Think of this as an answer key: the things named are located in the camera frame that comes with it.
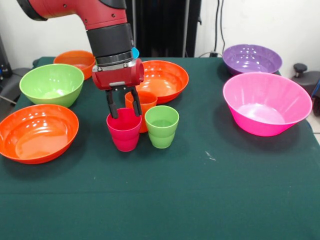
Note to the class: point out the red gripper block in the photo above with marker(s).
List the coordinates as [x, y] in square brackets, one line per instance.
[120, 76]

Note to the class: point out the orange cup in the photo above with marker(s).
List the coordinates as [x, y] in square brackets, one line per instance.
[147, 100]

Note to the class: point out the crimson red cup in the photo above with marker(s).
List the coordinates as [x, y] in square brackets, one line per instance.
[125, 135]

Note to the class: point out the wide orange bowl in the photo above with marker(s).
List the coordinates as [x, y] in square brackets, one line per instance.
[37, 137]
[165, 80]

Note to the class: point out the green cup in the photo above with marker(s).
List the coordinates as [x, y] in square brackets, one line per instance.
[162, 132]

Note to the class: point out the purple bowl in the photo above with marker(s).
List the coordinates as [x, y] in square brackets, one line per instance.
[252, 60]

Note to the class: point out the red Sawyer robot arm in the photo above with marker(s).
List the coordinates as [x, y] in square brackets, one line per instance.
[107, 37]

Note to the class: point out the small blue bowl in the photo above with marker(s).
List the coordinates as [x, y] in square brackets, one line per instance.
[135, 53]

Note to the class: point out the small deep orange bowl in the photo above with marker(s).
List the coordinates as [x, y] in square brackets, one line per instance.
[77, 61]

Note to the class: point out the green bowl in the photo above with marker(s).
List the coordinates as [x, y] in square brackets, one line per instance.
[50, 87]

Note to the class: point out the dark green tablecloth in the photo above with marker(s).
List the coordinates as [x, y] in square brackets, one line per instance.
[160, 200]

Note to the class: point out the black equipment case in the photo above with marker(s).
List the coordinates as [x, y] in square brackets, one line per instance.
[5, 67]

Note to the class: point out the large pink bowl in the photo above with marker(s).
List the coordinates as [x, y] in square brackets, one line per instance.
[267, 120]

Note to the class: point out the black round knob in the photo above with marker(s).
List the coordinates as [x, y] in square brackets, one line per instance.
[300, 67]

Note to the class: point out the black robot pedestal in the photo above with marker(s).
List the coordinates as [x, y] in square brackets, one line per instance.
[160, 25]

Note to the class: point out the grey pedestal leg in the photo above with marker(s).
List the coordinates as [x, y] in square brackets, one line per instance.
[10, 90]
[312, 80]

